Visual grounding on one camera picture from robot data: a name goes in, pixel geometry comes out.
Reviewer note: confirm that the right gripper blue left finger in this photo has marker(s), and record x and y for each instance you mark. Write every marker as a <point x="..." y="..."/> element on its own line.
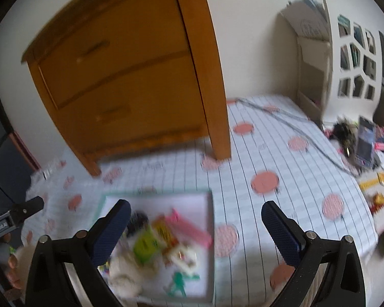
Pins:
<point x="107" y="231"/>

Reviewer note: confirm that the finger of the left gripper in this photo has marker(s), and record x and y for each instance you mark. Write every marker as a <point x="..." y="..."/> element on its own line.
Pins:
<point x="22" y="211"/>

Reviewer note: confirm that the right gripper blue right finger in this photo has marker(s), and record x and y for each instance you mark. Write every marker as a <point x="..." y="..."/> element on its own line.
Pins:
<point x="283" y="232"/>

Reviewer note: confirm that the green tissue pack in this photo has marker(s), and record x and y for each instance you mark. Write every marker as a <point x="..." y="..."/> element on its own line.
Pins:
<point x="146" y="246"/>

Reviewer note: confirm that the white fluffy cloth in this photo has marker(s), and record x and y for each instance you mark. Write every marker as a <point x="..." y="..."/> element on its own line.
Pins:
<point x="127" y="275"/>

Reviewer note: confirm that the yellow snack packet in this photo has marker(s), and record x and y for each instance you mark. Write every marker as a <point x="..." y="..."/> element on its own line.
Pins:
<point x="164" y="232"/>

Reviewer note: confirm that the pink hair roller clip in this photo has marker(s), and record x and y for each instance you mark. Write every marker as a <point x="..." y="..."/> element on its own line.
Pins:
<point x="184" y="226"/>

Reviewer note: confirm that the cream hair claw clip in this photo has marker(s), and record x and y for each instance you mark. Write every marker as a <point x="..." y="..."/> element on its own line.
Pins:
<point x="184" y="257"/>

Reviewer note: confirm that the green toy figure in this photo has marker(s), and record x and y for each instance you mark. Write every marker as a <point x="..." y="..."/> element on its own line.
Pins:
<point x="177" y="285"/>

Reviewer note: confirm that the white teal shallow tray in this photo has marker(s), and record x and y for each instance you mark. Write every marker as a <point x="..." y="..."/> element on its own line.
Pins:
<point x="194" y="206"/>

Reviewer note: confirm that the yellow toy pile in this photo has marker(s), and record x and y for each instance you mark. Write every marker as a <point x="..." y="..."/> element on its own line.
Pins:
<point x="372" y="186"/>

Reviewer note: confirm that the black tangled item pile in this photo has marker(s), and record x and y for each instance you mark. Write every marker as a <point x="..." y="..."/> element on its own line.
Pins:
<point x="345" y="132"/>

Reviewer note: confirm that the white lattice shelf unit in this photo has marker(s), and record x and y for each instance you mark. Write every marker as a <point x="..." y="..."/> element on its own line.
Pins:
<point x="339" y="60"/>

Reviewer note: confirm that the wooden nightstand cabinet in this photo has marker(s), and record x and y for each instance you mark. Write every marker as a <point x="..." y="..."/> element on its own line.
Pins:
<point x="119" y="76"/>

